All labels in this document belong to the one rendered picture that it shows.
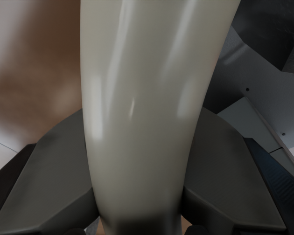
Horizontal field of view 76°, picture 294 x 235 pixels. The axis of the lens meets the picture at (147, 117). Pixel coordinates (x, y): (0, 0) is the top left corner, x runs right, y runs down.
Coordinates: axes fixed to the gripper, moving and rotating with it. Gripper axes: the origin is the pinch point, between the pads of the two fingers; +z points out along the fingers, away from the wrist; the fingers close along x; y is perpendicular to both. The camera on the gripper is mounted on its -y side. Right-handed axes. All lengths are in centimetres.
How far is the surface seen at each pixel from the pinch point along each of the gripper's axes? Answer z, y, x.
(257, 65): 86, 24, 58
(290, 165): 39, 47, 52
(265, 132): 58, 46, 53
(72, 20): 92, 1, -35
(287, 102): 86, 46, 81
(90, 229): 55, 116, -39
